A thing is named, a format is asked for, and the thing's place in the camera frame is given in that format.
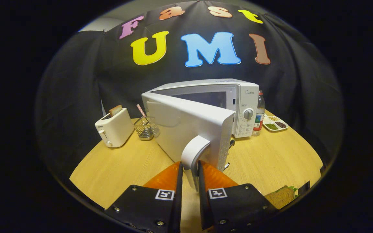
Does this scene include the black office chair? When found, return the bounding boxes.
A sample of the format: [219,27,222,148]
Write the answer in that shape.
[298,181,311,195]

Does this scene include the white toaster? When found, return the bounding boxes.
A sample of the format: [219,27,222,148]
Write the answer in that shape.
[95,107,134,148]

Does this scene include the white microwave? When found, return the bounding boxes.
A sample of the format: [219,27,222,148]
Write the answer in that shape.
[141,79,260,191]

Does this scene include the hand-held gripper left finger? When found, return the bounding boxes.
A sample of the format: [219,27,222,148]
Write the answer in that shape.
[105,161,184,233]

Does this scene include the white divided bean tray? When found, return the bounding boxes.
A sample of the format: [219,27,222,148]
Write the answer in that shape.
[263,114,289,132]

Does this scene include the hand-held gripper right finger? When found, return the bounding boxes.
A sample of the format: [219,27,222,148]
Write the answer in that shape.
[198,160,279,233]

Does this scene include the wire utensil basket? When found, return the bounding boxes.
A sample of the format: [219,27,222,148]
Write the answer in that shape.
[134,116,159,140]

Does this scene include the sandwich with lettuce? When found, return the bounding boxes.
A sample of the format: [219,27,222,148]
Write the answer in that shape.
[264,185,299,210]

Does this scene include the clear plastic water bottle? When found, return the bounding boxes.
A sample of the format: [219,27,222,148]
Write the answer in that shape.
[252,90,266,137]

